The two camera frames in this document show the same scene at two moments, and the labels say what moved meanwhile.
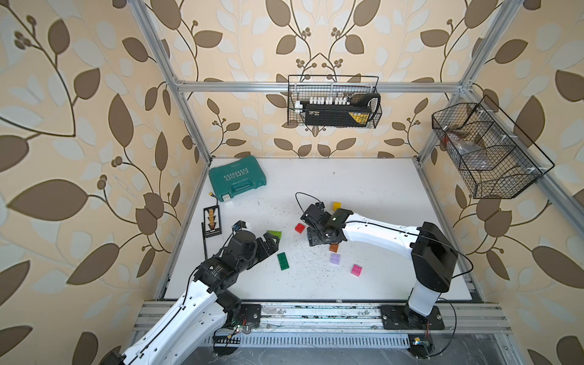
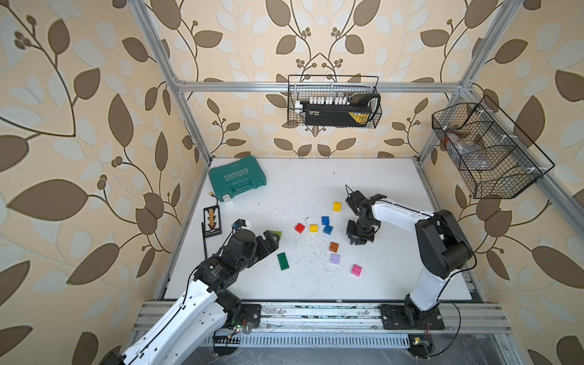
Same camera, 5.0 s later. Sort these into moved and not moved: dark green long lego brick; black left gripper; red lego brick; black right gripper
Moved: black right gripper
Not moved: dark green long lego brick; red lego brick; black left gripper
